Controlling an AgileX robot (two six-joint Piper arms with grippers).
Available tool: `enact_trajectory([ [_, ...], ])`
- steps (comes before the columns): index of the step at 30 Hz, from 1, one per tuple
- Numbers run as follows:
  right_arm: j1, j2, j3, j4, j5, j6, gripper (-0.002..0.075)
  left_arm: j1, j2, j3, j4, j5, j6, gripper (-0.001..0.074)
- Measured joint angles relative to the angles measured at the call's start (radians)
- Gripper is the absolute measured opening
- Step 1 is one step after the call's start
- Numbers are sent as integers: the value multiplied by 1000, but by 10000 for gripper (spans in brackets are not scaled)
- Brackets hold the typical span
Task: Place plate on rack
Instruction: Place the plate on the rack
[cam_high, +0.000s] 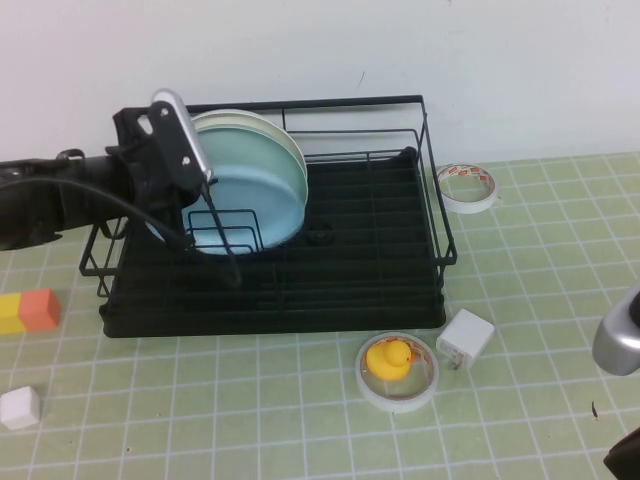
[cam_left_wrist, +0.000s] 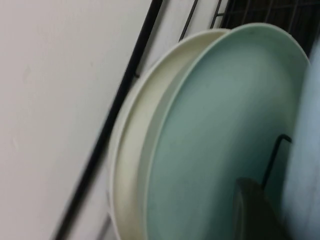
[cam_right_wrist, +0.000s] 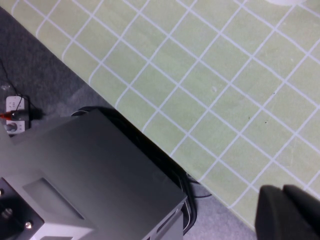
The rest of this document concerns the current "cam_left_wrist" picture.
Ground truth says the cream round plate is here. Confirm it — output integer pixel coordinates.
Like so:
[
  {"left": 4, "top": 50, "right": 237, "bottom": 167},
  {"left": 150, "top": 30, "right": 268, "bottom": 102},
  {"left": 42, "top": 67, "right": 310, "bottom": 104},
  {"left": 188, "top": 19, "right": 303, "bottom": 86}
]
[{"left": 107, "top": 28, "right": 233, "bottom": 240}]

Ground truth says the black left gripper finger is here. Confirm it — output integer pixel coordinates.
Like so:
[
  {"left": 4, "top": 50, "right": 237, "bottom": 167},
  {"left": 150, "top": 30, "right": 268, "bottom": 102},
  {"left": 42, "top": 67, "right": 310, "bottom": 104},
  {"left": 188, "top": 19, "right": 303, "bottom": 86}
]
[{"left": 232, "top": 176, "right": 291, "bottom": 240}]

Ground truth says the black wire dish rack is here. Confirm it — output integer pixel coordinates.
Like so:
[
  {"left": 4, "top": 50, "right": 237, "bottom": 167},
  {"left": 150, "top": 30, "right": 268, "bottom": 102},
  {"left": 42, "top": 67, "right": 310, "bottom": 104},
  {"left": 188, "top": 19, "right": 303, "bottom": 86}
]
[{"left": 48, "top": 0, "right": 320, "bottom": 240}]

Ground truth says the light blue round plate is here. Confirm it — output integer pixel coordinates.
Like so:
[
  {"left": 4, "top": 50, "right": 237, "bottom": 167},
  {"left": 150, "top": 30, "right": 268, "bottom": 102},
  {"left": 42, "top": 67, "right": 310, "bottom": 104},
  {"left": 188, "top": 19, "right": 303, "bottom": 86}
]
[{"left": 282, "top": 44, "right": 320, "bottom": 240}]

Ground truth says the mint green round plate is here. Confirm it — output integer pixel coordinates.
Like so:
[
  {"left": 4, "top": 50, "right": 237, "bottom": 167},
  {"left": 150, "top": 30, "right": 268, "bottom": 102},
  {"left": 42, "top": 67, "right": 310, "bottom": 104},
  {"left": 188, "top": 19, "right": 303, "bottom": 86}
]
[{"left": 144, "top": 23, "right": 312, "bottom": 240}]

